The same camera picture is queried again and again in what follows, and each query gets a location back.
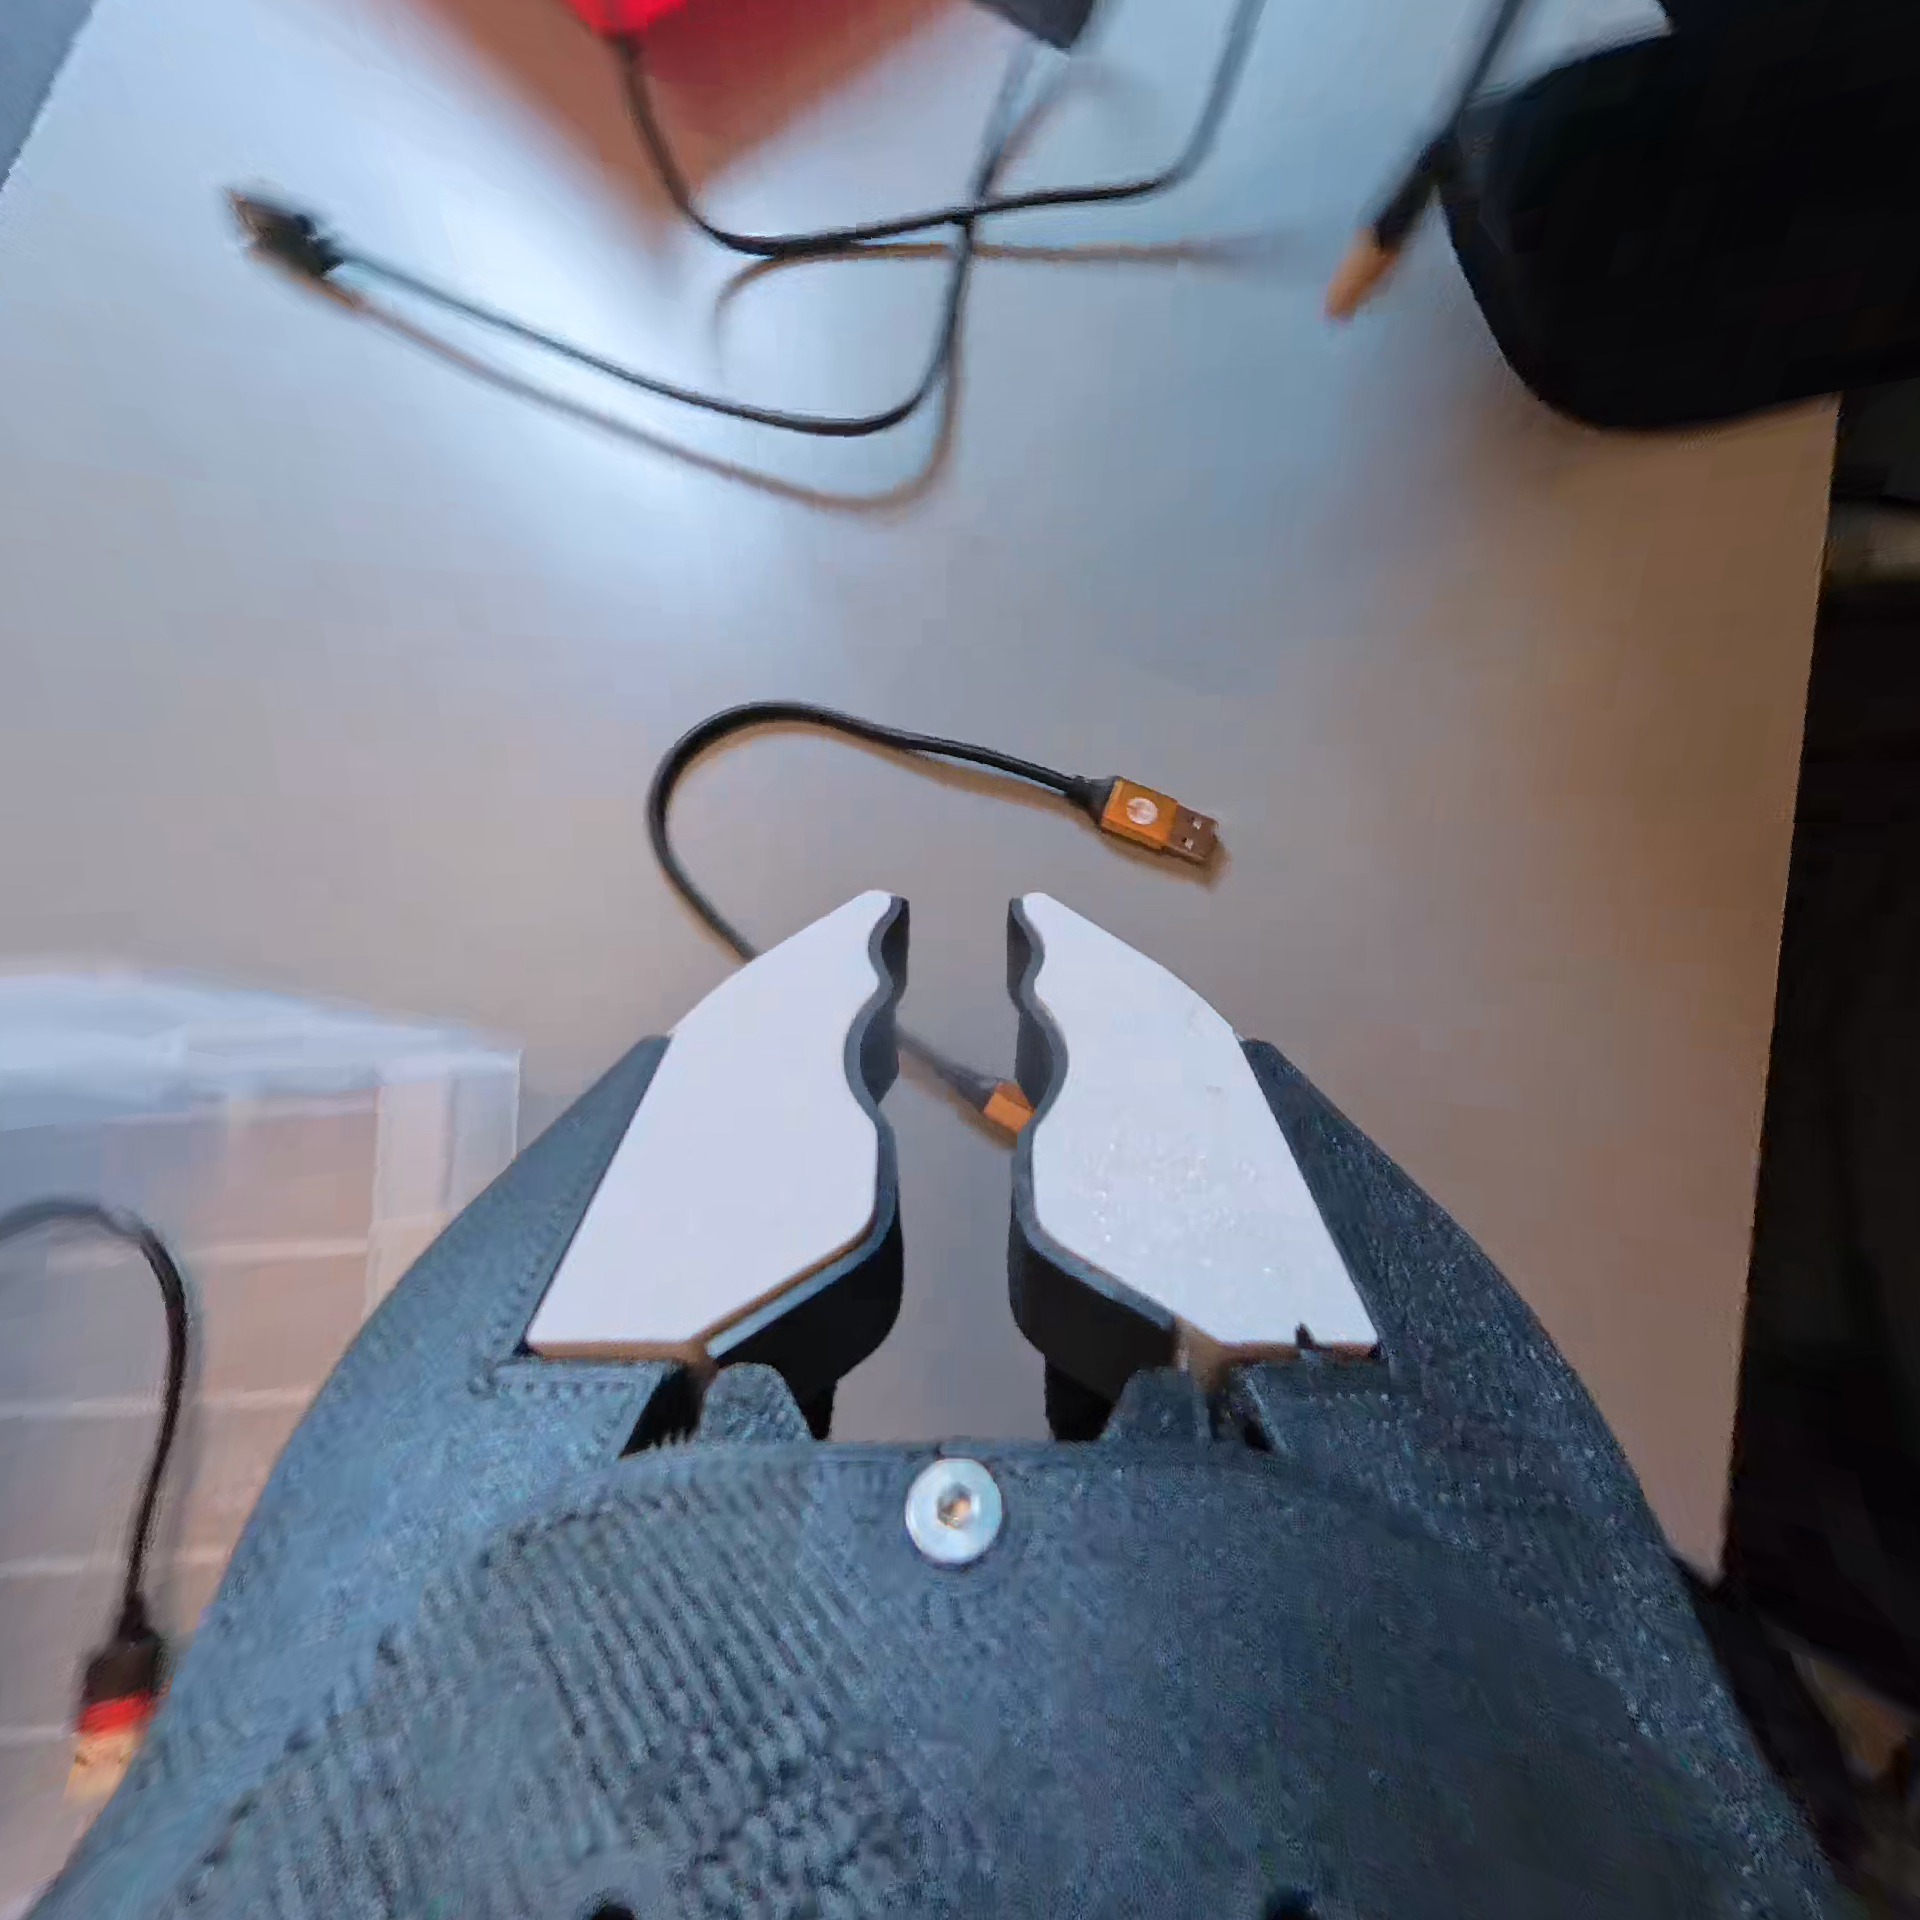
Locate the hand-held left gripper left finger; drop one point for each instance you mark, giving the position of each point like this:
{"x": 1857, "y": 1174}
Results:
{"x": 722, "y": 1171}

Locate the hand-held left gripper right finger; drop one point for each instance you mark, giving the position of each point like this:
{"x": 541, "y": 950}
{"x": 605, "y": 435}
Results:
{"x": 1172, "y": 1184}

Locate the black usb hub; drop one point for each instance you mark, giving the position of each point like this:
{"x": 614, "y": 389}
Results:
{"x": 1036, "y": 20}

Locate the clear plastic box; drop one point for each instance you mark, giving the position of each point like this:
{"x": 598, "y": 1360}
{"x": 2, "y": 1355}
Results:
{"x": 301, "y": 1142}

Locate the dark furniture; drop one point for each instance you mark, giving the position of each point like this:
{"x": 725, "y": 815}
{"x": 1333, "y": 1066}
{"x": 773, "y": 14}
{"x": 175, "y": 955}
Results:
{"x": 1845, "y": 1050}

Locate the red box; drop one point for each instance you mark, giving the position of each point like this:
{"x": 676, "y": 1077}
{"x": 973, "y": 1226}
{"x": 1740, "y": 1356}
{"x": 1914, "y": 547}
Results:
{"x": 750, "y": 44}

